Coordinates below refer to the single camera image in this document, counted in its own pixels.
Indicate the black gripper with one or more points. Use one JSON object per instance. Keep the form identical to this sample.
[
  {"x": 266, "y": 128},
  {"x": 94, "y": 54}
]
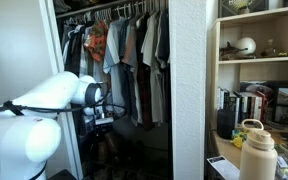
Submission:
[{"x": 99, "y": 129}]

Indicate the brown leather boot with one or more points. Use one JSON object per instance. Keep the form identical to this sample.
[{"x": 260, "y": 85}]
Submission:
[
  {"x": 102, "y": 151},
  {"x": 112, "y": 143}
]

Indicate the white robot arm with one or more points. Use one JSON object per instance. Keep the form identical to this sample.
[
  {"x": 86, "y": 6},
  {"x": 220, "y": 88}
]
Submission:
[{"x": 44, "y": 96}]

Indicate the white closet door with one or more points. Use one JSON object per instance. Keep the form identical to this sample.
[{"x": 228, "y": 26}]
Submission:
[{"x": 55, "y": 33}]

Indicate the white closet shelf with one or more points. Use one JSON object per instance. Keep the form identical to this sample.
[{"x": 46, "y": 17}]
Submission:
[{"x": 84, "y": 9}]

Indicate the black table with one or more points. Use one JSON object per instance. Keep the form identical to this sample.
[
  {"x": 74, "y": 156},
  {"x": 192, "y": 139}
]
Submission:
[{"x": 62, "y": 175}]

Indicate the dark red plaid shirt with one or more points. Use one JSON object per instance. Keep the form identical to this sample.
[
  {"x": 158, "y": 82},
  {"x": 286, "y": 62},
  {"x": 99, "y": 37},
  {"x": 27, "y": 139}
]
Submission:
[{"x": 145, "y": 93}]

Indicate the pale blue shirt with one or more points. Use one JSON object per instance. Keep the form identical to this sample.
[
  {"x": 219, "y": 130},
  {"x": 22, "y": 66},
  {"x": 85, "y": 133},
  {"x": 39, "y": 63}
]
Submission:
[{"x": 114, "y": 50}]

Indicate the grey tan shirt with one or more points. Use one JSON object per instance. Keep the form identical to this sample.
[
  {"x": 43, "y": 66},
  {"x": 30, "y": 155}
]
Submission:
[{"x": 130, "y": 50}]

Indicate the orange floral shirt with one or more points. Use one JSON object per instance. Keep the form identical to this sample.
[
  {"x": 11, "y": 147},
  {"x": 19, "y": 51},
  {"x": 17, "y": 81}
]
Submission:
[{"x": 96, "y": 40}]

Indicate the white short shirt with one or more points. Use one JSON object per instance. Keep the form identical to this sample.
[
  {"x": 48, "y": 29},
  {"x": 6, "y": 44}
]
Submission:
[{"x": 154, "y": 50}]

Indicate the black shirt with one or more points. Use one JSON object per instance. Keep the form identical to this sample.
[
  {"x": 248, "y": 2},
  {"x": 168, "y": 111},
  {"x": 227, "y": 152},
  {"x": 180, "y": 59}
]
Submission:
[{"x": 164, "y": 36}]

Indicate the white spine book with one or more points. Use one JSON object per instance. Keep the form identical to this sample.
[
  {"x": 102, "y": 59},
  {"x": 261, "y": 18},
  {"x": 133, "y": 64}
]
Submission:
[{"x": 220, "y": 98}]

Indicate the black cylinder speaker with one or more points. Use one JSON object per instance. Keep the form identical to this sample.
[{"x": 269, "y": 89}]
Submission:
[{"x": 225, "y": 123}]

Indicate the light wood desk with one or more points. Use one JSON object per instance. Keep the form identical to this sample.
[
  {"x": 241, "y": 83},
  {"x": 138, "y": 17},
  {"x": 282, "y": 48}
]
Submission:
[{"x": 225, "y": 146}]

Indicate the white paper leaflet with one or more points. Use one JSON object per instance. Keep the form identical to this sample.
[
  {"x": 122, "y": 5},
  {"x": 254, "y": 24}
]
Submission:
[{"x": 222, "y": 168}]

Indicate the black spine book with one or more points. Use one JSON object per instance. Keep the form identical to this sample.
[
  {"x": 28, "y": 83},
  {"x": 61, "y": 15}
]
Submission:
[{"x": 226, "y": 100}]

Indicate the yellow toy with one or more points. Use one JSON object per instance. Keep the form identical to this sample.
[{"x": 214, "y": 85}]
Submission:
[{"x": 239, "y": 139}]

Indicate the light wood bookshelf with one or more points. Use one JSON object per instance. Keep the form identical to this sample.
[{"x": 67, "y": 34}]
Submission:
[{"x": 227, "y": 71}]

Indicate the grey shark figurine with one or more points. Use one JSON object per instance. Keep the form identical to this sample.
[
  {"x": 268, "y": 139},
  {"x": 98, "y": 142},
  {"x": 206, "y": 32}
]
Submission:
[{"x": 230, "y": 50}]

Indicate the cream water bottle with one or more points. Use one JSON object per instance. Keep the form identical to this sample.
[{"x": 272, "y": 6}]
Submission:
[{"x": 257, "y": 156}]

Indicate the red spine book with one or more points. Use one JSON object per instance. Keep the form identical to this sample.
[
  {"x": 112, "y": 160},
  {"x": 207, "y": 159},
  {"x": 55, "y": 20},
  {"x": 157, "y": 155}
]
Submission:
[{"x": 261, "y": 106}]

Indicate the dark printed box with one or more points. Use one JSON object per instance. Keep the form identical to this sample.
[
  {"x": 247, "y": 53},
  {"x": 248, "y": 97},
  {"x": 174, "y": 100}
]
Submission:
[{"x": 260, "y": 87}]

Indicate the white sphere ornament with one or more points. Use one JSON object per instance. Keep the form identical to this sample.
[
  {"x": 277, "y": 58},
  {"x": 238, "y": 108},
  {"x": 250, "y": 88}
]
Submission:
[{"x": 246, "y": 45}]

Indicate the small glass bottle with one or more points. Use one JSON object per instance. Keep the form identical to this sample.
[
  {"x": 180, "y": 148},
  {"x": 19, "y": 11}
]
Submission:
[{"x": 269, "y": 49}]

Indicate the framed plant poster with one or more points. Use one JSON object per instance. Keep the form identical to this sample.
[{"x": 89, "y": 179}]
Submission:
[{"x": 244, "y": 6}]

